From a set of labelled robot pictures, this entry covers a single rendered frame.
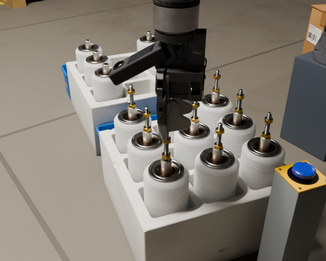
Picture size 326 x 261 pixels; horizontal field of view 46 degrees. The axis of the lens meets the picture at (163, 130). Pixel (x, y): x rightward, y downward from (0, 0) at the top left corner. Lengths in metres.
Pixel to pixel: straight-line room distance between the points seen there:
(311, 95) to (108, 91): 0.63
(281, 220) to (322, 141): 0.59
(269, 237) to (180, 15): 0.47
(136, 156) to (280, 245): 0.35
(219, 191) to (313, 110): 0.56
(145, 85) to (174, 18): 0.77
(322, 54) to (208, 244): 0.67
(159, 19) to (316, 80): 0.73
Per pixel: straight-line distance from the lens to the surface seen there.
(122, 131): 0.96
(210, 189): 0.84
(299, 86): 1.30
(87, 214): 1.09
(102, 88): 1.21
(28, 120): 1.54
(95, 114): 1.20
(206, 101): 1.06
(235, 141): 0.95
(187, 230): 0.83
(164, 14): 0.62
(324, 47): 1.25
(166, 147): 0.76
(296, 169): 0.72
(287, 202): 0.73
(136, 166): 0.89
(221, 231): 0.88
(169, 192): 0.78
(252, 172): 0.89
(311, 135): 1.33
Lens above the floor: 0.75
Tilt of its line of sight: 32 degrees down
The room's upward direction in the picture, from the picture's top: straight up
